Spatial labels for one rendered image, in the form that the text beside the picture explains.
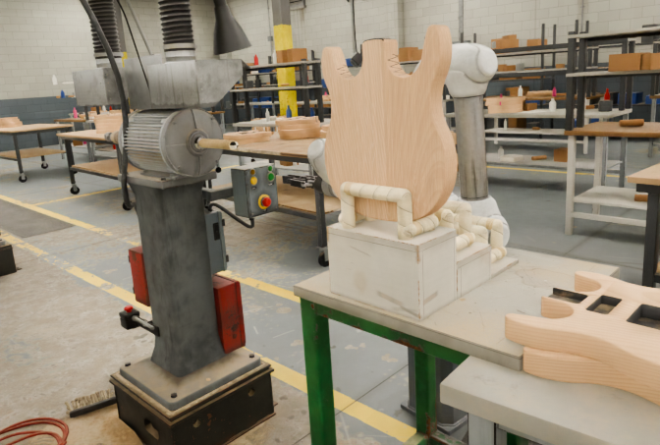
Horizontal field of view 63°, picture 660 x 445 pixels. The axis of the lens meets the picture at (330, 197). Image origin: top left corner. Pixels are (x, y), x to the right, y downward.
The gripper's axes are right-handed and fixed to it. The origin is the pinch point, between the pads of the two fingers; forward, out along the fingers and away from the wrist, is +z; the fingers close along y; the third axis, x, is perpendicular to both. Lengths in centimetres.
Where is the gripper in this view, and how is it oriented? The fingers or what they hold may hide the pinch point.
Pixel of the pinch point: (291, 179)
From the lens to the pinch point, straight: 215.4
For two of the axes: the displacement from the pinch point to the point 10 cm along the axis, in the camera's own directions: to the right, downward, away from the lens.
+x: -0.7, -9.7, -2.2
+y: 6.9, -2.0, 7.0
